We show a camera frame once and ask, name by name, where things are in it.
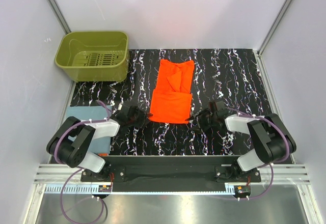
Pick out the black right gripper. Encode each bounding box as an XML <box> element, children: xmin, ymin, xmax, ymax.
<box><xmin>186</xmin><ymin>108</ymin><xmax>218</xmax><ymax>134</ymax></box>

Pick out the orange t shirt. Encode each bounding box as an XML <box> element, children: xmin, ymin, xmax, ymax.
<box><xmin>149</xmin><ymin>59</ymin><xmax>195</xmax><ymax>124</ymax></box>

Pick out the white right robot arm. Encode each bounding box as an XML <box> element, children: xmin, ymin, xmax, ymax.
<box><xmin>186</xmin><ymin>101</ymin><xmax>296</xmax><ymax>182</ymax></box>

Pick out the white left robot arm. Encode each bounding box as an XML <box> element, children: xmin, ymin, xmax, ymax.
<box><xmin>46</xmin><ymin>101</ymin><xmax>152</xmax><ymax>181</ymax></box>

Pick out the folded grey-blue t shirt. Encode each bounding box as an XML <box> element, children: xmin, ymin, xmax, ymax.
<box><xmin>65</xmin><ymin>106</ymin><xmax>111</xmax><ymax>154</ymax></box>

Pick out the black marble pattern mat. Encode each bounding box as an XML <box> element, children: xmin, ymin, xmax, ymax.
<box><xmin>69</xmin><ymin>49</ymin><xmax>271</xmax><ymax>156</ymax></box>

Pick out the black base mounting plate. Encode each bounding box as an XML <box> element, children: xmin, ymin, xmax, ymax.
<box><xmin>81</xmin><ymin>156</ymin><xmax>261</xmax><ymax>194</ymax></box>

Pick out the olive green plastic basket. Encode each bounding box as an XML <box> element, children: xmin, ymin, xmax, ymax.
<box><xmin>55</xmin><ymin>31</ymin><xmax>129</xmax><ymax>82</ymax></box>

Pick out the right aluminium frame post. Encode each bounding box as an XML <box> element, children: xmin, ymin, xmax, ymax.
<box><xmin>256</xmin><ymin>0</ymin><xmax>306</xmax><ymax>57</ymax></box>

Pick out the aluminium frame post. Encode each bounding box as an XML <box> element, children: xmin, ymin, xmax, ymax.
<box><xmin>256</xmin><ymin>0</ymin><xmax>306</xmax><ymax>57</ymax></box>
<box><xmin>47</xmin><ymin>0</ymin><xmax>71</xmax><ymax>34</ymax></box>

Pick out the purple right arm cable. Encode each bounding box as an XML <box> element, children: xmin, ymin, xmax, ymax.
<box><xmin>226</xmin><ymin>106</ymin><xmax>291</xmax><ymax>202</ymax></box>

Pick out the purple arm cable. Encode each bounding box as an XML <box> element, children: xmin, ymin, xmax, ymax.
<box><xmin>226</xmin><ymin>106</ymin><xmax>291</xmax><ymax>202</ymax></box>
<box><xmin>55</xmin><ymin>100</ymin><xmax>113</xmax><ymax>222</ymax></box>

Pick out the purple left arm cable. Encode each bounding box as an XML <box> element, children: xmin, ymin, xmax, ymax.
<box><xmin>55</xmin><ymin>100</ymin><xmax>113</xmax><ymax>222</ymax></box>

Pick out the aluminium front rail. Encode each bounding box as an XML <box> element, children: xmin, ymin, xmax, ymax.
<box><xmin>35</xmin><ymin>164</ymin><xmax>310</xmax><ymax>185</ymax></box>

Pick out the left aluminium frame post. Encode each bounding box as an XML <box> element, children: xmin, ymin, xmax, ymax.
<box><xmin>47</xmin><ymin>0</ymin><xmax>71</xmax><ymax>34</ymax></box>

